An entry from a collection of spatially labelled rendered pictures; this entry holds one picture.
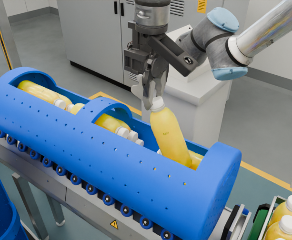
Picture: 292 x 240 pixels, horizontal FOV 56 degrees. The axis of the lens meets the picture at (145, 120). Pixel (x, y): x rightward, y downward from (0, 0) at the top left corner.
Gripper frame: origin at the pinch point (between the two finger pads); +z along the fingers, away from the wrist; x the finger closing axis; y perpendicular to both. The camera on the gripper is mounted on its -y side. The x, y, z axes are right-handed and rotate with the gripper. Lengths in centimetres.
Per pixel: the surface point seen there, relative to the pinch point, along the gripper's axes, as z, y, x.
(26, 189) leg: 83, 74, 6
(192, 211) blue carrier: 15.9, -19.3, 12.5
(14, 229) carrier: 74, 53, 26
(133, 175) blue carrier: 15.7, -1.9, 12.0
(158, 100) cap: -1.6, -1.3, 0.6
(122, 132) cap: 14.8, 10.4, 0.7
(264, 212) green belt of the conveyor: 41, -35, -19
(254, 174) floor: 131, -22, -127
